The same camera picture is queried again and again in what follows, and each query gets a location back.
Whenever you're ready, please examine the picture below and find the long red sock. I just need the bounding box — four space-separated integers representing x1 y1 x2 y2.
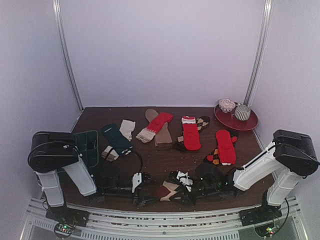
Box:
181 116 202 151

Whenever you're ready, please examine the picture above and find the left aluminium corner post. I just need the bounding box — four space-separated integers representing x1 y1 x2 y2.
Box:
52 0 84 112

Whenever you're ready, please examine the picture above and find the red round plate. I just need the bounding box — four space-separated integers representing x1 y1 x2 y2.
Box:
214 104 259 132

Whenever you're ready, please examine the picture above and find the beige brown striped long sock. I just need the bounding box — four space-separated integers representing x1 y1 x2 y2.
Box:
155 180 184 202

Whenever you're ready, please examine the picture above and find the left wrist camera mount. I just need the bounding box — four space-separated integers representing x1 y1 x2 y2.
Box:
131 172 142 194

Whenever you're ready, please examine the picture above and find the dark green compartment tray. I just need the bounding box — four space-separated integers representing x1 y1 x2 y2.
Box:
57 129 101 176

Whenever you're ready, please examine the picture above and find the cream white sock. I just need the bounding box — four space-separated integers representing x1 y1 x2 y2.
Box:
119 119 136 142

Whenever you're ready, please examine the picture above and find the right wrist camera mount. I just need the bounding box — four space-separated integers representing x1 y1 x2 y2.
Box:
171 171 194 192

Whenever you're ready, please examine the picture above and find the short red sock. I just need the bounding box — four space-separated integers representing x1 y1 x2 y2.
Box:
215 129 238 166

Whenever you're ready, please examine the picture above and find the dark teal sock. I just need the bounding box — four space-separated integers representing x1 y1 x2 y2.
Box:
101 123 133 156

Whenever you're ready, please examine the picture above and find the patterned small bowl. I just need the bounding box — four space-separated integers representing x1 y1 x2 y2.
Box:
218 98 236 113

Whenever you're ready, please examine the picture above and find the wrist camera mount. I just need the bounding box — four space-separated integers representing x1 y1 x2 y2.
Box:
171 171 194 192
131 172 142 194

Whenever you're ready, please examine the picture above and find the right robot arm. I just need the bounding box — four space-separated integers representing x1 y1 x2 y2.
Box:
172 129 320 221

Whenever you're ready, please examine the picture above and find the striped ceramic cup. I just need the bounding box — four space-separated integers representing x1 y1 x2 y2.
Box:
234 104 251 122

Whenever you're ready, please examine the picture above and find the aluminium corner post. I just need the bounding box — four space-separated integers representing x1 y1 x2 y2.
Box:
243 0 274 106
52 0 84 112

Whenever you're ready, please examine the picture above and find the right aluminium corner post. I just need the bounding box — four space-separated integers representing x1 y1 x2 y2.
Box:
243 0 274 106

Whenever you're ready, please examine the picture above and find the tan brown sock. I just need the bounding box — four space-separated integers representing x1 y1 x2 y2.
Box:
145 108 173 151

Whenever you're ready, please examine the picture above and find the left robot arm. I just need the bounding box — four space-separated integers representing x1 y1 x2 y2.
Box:
27 130 159 222

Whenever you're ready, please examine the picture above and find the argyle patterned sock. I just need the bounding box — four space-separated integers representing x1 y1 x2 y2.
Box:
173 116 211 152

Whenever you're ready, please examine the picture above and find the red and cream sock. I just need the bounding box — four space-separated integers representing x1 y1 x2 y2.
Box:
136 112 173 143

